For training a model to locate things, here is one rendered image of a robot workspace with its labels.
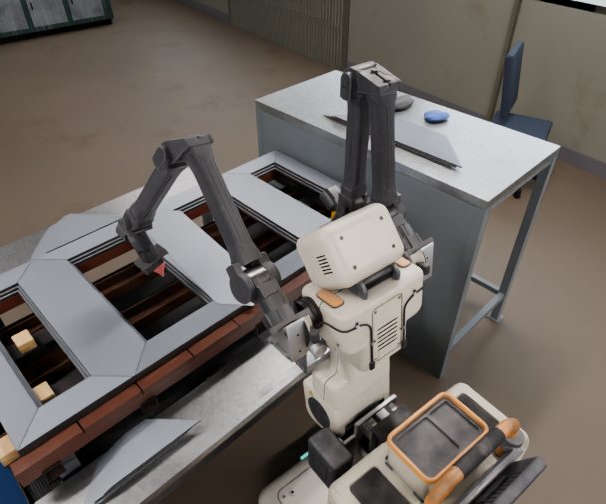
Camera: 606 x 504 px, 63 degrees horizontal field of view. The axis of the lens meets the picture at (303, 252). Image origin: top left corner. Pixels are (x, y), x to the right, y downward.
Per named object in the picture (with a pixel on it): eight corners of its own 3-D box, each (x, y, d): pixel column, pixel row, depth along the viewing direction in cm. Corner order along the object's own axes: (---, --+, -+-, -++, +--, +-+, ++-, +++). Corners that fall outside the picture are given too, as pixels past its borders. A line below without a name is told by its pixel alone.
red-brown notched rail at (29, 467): (17, 476, 132) (9, 465, 128) (395, 221, 219) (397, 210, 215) (23, 487, 129) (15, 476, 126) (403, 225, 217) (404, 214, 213)
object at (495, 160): (255, 107, 255) (255, 99, 252) (335, 77, 287) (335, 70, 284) (485, 210, 182) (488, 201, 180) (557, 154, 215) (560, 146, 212)
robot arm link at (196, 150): (174, 123, 114) (210, 117, 120) (152, 148, 124) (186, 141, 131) (255, 301, 114) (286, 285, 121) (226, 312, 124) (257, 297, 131)
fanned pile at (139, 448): (59, 488, 138) (54, 481, 135) (179, 402, 159) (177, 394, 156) (79, 522, 131) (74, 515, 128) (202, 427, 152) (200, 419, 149)
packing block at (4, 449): (-4, 452, 136) (-10, 444, 133) (15, 440, 139) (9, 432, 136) (4, 467, 133) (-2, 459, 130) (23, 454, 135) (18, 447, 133)
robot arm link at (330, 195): (346, 209, 146) (367, 199, 150) (323, 179, 149) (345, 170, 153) (333, 230, 156) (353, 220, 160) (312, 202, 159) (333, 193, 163)
